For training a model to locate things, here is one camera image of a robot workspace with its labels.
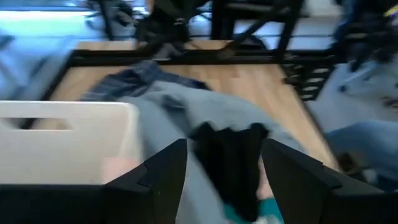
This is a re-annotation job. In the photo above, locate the black garment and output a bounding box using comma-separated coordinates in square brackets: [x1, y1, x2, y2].
[188, 122, 271, 223]

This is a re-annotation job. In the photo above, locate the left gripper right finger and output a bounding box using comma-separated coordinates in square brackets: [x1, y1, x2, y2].
[262, 139, 358, 224]

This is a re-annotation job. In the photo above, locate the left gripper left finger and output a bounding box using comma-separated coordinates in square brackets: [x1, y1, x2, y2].
[104, 139, 189, 224]

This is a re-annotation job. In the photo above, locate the black metal table frame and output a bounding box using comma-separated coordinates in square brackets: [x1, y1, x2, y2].
[40, 48, 338, 102]

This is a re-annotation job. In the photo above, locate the blue plaid shirt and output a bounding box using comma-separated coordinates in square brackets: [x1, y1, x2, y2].
[80, 60, 212, 102]

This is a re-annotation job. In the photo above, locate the teal garment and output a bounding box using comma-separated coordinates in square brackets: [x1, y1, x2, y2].
[223, 198, 284, 224]

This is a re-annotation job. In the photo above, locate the light pink garment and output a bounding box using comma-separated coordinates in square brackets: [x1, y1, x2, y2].
[257, 155, 274, 200]

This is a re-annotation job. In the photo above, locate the white plastic laundry basket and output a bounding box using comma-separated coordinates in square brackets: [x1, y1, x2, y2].
[0, 101, 141, 187]

